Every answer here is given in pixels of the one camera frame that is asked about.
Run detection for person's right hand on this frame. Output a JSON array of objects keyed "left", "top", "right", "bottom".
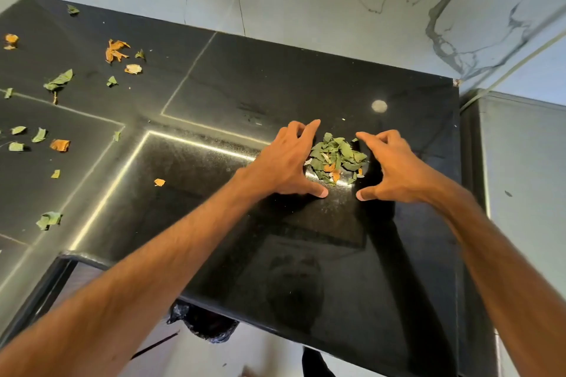
[{"left": 356, "top": 129, "right": 444, "bottom": 206}]

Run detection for person's dark trouser leg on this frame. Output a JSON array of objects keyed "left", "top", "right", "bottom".
[{"left": 302, "top": 346, "right": 337, "bottom": 377}]

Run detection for scattered green and orange leaf scraps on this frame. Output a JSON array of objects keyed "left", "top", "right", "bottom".
[{"left": 0, "top": 4, "right": 167, "bottom": 232}]

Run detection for grey metal refrigerator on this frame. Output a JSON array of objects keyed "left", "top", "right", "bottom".
[{"left": 459, "top": 89, "right": 566, "bottom": 377}]

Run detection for white wall cable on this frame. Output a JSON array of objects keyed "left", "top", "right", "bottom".
[{"left": 459, "top": 30, "right": 566, "bottom": 113}]

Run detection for person's left hand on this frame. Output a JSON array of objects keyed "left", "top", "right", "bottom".
[{"left": 236, "top": 119, "right": 330, "bottom": 201}]

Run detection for black plastic rubbish bag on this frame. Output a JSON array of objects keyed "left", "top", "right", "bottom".
[{"left": 167, "top": 299, "right": 240, "bottom": 344}]

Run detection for pile of green leaf pieces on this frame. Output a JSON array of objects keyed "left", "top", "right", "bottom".
[{"left": 304, "top": 132, "right": 369, "bottom": 186}]

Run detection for person's left forearm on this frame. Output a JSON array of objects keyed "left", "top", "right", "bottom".
[{"left": 0, "top": 169, "right": 266, "bottom": 377}]

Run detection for person's right forearm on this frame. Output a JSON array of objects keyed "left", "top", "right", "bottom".
[{"left": 424, "top": 176, "right": 566, "bottom": 377}]

